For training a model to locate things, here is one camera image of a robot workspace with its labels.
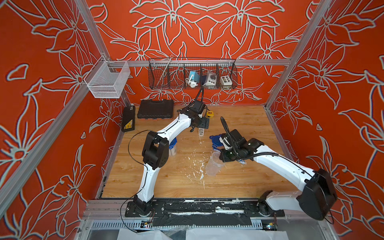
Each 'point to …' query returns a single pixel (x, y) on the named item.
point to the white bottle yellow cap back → (201, 131)
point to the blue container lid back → (216, 142)
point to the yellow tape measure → (210, 114)
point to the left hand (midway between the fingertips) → (202, 121)
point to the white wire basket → (107, 79)
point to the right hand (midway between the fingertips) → (217, 158)
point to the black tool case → (156, 109)
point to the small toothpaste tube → (243, 162)
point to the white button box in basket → (226, 80)
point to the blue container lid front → (173, 143)
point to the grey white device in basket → (211, 79)
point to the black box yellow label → (129, 118)
